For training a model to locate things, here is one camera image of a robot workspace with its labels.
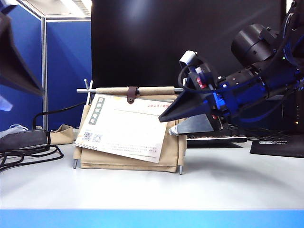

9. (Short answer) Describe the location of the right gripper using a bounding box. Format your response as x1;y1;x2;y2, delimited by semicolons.
158;58;268;136

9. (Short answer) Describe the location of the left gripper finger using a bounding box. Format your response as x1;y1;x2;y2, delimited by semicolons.
0;11;45;97

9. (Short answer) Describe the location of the white calendar page card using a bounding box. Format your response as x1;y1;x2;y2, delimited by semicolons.
73;94;178;164

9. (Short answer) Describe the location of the beige fabric desk calendar stand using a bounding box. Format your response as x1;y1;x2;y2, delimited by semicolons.
72;79;187;175

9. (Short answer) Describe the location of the black keyboard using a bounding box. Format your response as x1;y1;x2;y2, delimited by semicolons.
186;124;248;145

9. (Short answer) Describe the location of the large black monitor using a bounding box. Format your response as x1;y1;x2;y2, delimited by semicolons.
91;0;288;95

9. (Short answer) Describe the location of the black mouse pad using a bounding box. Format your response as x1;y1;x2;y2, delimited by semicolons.
249;139;304;159

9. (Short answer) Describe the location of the beige fabric pouch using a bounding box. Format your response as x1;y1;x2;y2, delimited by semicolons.
49;124;74;145

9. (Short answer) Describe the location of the black HSD monitor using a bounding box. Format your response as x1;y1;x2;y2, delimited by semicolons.
293;89;304;133

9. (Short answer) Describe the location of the silver partition post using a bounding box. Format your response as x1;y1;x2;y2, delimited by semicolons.
41;16;49;131

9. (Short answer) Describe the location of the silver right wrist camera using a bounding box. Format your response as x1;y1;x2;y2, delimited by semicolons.
179;50;199;71

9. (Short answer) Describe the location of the brown leather calendar strap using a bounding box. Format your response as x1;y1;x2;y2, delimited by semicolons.
127;86;138;105

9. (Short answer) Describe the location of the thin black cables bundle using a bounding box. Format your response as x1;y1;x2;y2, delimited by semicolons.
247;127;295;141

